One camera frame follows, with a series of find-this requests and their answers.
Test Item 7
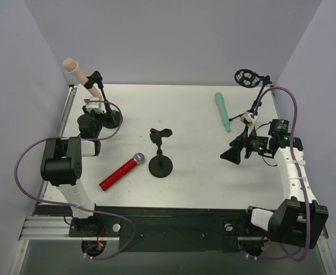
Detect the black mic stand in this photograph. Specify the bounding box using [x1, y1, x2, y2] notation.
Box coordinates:
[84, 70, 122, 129]
[149, 128, 173, 178]

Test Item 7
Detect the red glitter microphone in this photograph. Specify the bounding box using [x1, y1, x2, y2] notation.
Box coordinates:
[99, 152, 144, 191]

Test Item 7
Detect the pink microphone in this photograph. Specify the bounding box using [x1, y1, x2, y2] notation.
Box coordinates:
[62, 58, 103, 99]

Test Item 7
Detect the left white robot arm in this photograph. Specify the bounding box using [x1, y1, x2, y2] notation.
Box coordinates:
[40, 106, 107, 231]

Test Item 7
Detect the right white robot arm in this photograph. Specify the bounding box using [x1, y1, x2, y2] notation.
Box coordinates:
[220, 119, 329, 249]

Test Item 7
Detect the teal microphone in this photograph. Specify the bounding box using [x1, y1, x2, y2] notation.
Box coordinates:
[214, 92, 231, 132]

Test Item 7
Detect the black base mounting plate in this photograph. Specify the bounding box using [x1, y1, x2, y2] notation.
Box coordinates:
[34, 205, 278, 254]

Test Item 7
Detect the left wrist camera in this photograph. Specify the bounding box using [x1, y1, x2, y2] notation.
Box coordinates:
[83, 97, 103, 115]

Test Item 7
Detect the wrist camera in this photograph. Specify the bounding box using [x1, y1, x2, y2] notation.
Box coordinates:
[83, 97, 103, 115]
[240, 112, 257, 134]

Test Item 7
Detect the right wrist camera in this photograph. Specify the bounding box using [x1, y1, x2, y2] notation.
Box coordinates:
[240, 112, 257, 134]

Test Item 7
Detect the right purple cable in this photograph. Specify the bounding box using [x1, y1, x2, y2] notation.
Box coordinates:
[244, 85, 314, 263]

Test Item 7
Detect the tripod shock mount stand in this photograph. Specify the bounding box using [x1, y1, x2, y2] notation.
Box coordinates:
[234, 69, 272, 112]

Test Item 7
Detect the aluminium frame rail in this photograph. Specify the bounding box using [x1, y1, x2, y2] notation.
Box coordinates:
[19, 217, 70, 241]

